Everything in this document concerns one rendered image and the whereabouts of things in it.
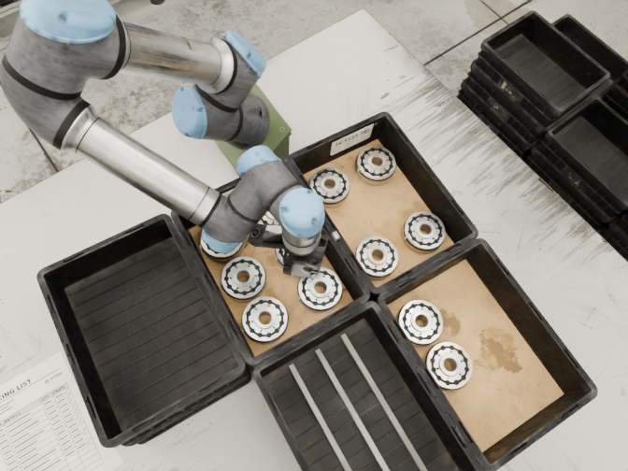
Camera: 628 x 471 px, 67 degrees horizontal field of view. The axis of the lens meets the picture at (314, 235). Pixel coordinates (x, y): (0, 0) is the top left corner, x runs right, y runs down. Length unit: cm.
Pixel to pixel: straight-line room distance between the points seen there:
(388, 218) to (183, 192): 55
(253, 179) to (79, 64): 32
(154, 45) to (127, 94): 163
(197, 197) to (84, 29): 31
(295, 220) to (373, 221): 46
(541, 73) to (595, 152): 38
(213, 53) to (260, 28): 171
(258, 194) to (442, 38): 215
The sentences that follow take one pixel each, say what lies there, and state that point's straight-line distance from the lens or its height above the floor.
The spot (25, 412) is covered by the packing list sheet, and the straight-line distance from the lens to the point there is 135.
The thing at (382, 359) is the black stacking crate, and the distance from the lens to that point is 111.
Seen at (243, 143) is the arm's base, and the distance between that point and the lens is 131.
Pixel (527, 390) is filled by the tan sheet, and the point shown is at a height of 83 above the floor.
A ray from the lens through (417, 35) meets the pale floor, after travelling 284.
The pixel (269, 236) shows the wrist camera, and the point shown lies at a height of 101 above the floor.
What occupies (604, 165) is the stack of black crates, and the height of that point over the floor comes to 38.
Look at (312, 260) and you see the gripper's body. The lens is 98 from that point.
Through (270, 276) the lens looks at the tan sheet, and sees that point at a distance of 113.
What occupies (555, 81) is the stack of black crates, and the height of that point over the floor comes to 49.
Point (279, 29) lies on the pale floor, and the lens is 276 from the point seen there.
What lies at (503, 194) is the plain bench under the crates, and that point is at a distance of 151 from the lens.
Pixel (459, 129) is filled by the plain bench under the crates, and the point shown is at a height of 70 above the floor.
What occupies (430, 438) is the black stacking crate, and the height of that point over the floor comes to 83.
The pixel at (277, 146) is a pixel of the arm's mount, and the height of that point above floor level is 84.
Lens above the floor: 191
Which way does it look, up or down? 67 degrees down
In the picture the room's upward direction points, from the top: 9 degrees clockwise
